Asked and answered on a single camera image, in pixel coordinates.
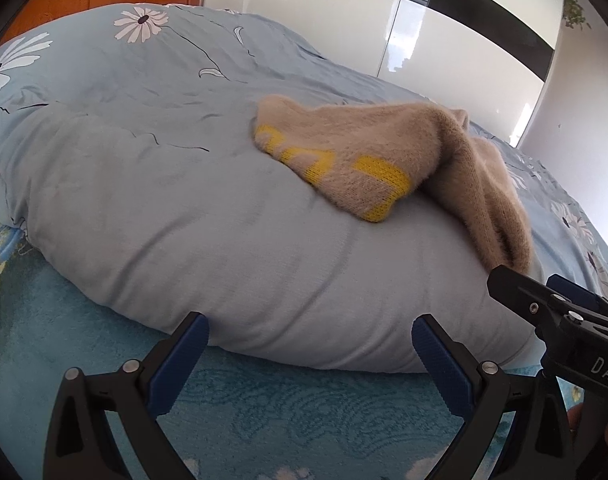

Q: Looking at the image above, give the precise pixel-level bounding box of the beige fuzzy knit sweater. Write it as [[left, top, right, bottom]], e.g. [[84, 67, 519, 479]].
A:
[[254, 94, 535, 273]]

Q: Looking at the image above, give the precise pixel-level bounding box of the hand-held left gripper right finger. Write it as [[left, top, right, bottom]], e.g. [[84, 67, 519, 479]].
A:
[[411, 314, 577, 480]]

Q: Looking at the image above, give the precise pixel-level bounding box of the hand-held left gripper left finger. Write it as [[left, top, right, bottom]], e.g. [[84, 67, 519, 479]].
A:
[[43, 311, 210, 480]]

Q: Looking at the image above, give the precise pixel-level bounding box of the green plant wall decal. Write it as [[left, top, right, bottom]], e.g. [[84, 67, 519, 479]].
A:
[[561, 0, 592, 31]]

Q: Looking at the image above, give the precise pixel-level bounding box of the white glossy wardrobe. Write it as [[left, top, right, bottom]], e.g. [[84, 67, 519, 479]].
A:
[[204, 0, 557, 148]]

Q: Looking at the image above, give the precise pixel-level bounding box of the teal patterned bed sheet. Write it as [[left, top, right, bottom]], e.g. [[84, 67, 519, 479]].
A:
[[0, 220, 585, 480]]

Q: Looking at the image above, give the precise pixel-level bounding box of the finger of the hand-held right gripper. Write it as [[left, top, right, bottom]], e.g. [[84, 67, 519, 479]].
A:
[[546, 273, 608, 322], [487, 264, 582, 330]]

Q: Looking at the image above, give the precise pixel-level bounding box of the light blue floral duvet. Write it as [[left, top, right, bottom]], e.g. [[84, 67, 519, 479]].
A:
[[0, 2, 608, 376]]

